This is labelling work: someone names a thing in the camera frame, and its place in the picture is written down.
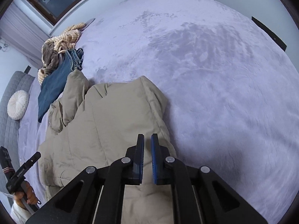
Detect beige puffer jacket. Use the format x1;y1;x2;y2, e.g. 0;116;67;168
38;70;176;223

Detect white left sleeve forearm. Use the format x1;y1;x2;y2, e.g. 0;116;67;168
10;201;32;224

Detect pile of striped clothes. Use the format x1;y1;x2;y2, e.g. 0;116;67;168
38;22;87;85

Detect person's left hand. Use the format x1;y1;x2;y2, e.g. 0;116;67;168
14;181;41;209

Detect grey quilted headboard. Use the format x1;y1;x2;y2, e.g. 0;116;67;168
0;71;34;169

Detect round cream pleated pillow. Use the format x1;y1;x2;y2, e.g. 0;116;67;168
7;90;29;120

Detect folded blue denim jeans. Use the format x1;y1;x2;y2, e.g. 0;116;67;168
38;48;84;123

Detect lavender plush bed blanket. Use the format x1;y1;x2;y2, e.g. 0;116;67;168
17;0;298;224

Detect grey window curtain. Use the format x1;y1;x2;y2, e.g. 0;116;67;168
1;0;50;69

